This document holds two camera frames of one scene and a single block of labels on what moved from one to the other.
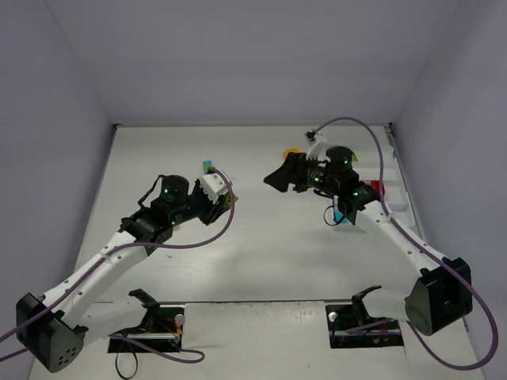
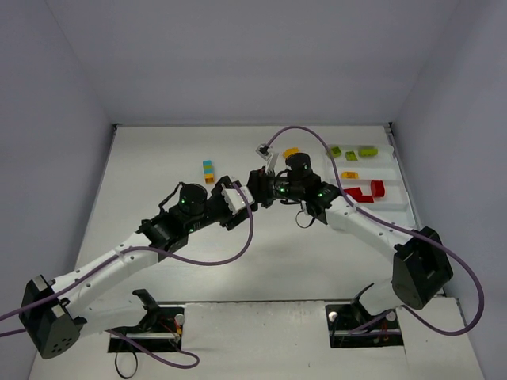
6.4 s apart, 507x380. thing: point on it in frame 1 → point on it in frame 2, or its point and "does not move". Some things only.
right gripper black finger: [294, 171] → [261, 188]
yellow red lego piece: [293, 150] does not move
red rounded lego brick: [376, 185] does not move
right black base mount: [344, 317] does not move
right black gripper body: [299, 171] → [256, 186]
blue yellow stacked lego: [206, 164] does not move
